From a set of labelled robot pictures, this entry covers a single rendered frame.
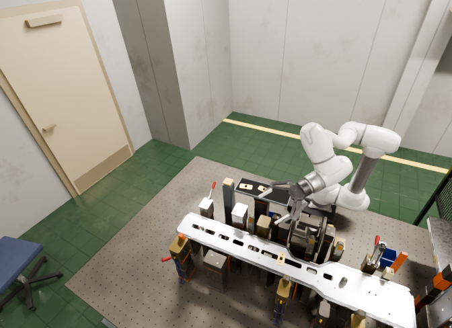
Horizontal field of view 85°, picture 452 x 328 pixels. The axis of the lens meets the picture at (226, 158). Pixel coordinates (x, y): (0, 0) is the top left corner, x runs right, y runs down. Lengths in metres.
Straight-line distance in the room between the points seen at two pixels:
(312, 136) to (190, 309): 1.29
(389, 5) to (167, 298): 3.88
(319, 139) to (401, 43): 3.09
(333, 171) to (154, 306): 1.37
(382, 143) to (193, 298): 1.49
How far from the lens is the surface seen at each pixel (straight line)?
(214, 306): 1.80
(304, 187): 1.12
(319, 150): 1.11
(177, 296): 1.86
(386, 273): 1.66
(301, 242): 1.72
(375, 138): 1.64
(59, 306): 3.04
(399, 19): 4.03
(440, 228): 2.05
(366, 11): 4.02
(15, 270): 2.84
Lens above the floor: 2.38
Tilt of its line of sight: 38 degrees down
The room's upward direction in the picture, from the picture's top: 4 degrees counter-clockwise
